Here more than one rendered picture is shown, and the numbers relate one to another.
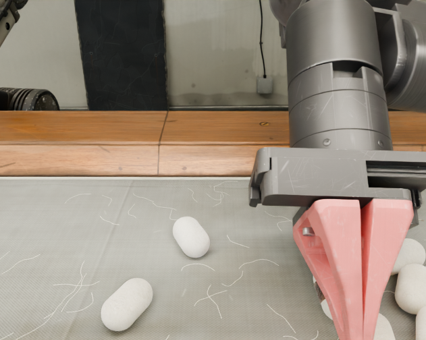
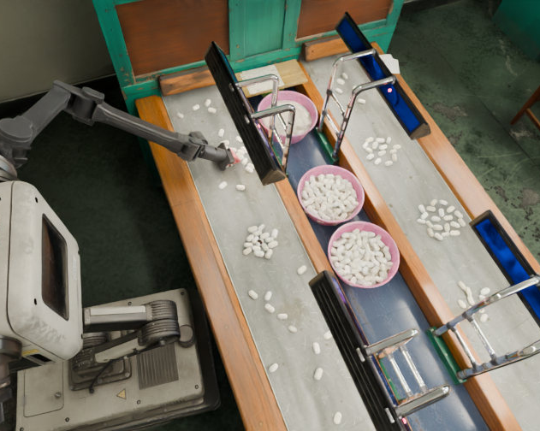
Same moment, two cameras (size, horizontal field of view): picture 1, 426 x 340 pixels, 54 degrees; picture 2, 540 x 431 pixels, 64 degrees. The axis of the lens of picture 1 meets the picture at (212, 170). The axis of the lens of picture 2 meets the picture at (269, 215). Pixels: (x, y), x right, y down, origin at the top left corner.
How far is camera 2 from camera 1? 167 cm
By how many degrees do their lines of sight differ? 77
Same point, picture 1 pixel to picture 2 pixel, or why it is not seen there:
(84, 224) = (222, 205)
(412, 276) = not seen: hidden behind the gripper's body
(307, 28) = (209, 151)
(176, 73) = not seen: outside the picture
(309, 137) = (223, 156)
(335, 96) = (219, 151)
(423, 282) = not seen: hidden behind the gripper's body
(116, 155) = (199, 209)
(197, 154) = (193, 192)
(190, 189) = (203, 193)
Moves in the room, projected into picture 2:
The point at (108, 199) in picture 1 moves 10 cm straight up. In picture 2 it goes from (213, 206) to (211, 192)
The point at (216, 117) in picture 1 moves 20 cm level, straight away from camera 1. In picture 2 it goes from (174, 193) to (121, 209)
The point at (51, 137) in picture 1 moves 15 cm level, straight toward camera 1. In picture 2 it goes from (199, 223) to (229, 200)
